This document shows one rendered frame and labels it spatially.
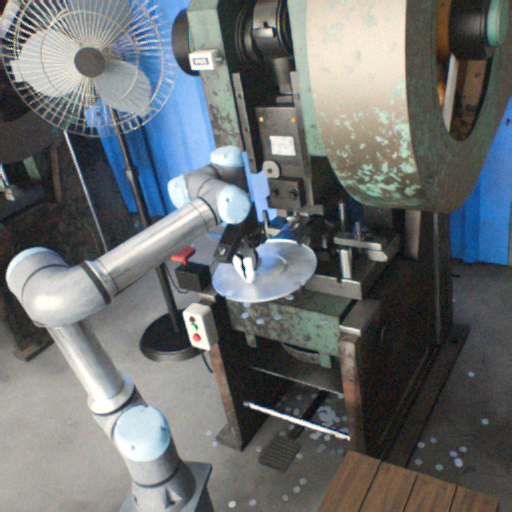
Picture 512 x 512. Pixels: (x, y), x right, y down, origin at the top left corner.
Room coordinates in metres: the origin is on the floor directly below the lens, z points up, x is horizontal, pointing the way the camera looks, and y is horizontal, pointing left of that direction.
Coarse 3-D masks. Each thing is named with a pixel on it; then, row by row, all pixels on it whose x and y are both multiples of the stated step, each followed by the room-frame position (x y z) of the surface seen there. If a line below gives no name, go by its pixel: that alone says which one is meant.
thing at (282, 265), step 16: (272, 240) 1.47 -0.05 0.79; (288, 240) 1.45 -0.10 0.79; (272, 256) 1.38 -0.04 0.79; (288, 256) 1.37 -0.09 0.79; (304, 256) 1.35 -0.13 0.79; (224, 272) 1.36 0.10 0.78; (256, 272) 1.32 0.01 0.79; (272, 272) 1.30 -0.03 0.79; (288, 272) 1.29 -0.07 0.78; (304, 272) 1.28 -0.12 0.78; (224, 288) 1.28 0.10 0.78; (240, 288) 1.27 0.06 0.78; (256, 288) 1.25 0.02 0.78; (272, 288) 1.24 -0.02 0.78; (288, 288) 1.22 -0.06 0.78
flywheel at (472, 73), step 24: (456, 0) 1.23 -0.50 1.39; (480, 0) 1.20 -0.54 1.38; (504, 0) 1.22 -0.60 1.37; (456, 24) 1.21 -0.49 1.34; (480, 24) 1.18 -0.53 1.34; (504, 24) 1.23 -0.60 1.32; (456, 48) 1.21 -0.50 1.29; (480, 48) 1.19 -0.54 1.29; (456, 72) 1.24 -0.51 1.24; (480, 72) 1.48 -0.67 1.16; (480, 96) 1.44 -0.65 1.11; (456, 120) 1.40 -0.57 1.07
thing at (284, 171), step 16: (272, 96) 1.60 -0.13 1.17; (288, 96) 1.51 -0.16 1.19; (256, 112) 1.52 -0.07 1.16; (272, 112) 1.49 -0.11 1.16; (288, 112) 1.46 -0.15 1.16; (272, 128) 1.50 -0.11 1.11; (288, 128) 1.47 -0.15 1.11; (272, 144) 1.50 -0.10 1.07; (288, 144) 1.47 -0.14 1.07; (272, 160) 1.50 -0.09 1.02; (288, 160) 1.47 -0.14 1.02; (272, 176) 1.50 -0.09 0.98; (288, 176) 1.48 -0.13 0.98; (320, 176) 1.48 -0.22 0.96; (272, 192) 1.47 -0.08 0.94; (288, 192) 1.45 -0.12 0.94; (304, 192) 1.45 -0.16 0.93; (320, 192) 1.47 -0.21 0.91
